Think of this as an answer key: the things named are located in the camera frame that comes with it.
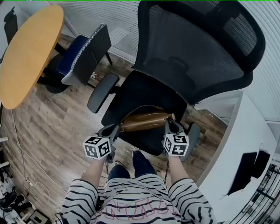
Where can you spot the person's grey sneaker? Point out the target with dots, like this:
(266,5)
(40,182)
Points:
(118,163)

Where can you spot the person's blue jeans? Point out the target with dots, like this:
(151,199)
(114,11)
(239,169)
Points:
(142,164)

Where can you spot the black metal rack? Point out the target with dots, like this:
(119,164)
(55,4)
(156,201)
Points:
(264,192)

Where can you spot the person's right forearm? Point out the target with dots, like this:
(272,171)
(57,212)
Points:
(179,172)

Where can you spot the pile of electronic equipment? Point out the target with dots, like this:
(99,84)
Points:
(15,207)

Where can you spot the striped white shirt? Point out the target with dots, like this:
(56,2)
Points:
(135,201)

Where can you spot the short black pouch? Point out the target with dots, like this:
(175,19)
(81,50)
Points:
(261,163)

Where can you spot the white desk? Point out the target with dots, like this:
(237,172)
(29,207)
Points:
(225,175)

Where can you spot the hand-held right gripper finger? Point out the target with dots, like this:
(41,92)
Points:
(168,127)
(179,127)

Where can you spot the long black pouch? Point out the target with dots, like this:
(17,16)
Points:
(242,172)

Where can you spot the brown leather handbag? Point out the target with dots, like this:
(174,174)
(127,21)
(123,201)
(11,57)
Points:
(144,122)

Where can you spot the person's left forearm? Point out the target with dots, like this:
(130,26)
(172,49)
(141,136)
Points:
(94,172)

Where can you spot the blue and grey chair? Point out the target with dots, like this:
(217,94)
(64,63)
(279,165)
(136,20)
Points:
(87,57)

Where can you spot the round wooden table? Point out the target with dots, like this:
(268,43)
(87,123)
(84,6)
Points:
(30,57)

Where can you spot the small black office chair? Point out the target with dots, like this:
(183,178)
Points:
(11,26)

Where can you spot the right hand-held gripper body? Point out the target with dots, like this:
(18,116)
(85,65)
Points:
(176,144)

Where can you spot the large black mesh office chair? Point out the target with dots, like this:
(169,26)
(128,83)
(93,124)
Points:
(186,50)

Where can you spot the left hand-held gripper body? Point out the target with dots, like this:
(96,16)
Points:
(97,147)

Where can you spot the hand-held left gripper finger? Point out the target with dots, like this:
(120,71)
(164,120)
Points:
(116,133)
(105,129)

